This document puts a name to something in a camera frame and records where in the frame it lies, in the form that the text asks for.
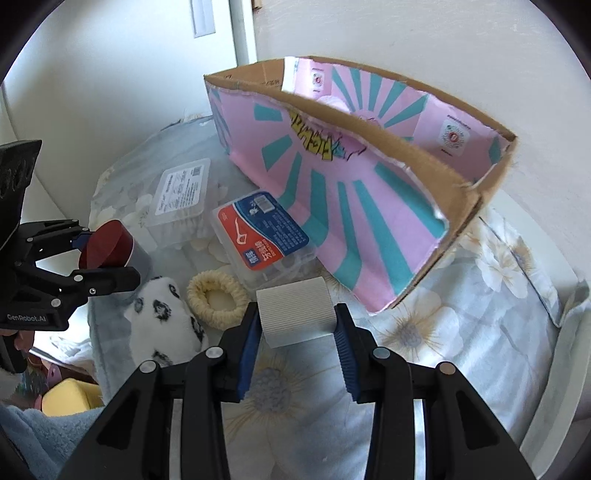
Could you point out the person's left hand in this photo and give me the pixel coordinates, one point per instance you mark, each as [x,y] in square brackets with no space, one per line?
[25,342]

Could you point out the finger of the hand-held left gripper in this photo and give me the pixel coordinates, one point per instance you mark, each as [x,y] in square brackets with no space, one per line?
[81,240]
[108,282]

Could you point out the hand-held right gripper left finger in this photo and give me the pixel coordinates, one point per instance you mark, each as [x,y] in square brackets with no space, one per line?
[248,350]

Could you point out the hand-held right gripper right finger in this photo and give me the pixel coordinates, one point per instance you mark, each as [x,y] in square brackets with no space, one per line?
[345,355]

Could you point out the floss pick box blue label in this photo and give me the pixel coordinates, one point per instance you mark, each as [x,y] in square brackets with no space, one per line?
[263,235]

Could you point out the white ribbed box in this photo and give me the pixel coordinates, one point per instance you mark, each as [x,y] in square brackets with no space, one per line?
[295,311]

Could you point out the clear cotton swab box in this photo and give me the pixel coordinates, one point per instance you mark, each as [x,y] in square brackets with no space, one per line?
[178,198]

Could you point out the panda plush toy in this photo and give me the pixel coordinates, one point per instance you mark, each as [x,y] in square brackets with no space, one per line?
[157,314]

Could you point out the yellow plastic container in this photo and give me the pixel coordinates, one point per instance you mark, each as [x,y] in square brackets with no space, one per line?
[69,397]

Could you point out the white paper on wall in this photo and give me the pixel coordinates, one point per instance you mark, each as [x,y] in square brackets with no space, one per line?
[203,18]

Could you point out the light blue fleece cloth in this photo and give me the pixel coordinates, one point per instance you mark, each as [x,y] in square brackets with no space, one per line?
[41,443]

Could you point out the pink printed cardboard box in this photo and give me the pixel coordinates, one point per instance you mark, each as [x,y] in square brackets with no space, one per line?
[351,184]

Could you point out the red-lid jar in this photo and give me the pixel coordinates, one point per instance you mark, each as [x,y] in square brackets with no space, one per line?
[107,244]

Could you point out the beige hair scrunchie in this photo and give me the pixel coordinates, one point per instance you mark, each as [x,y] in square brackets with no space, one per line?
[201,302]

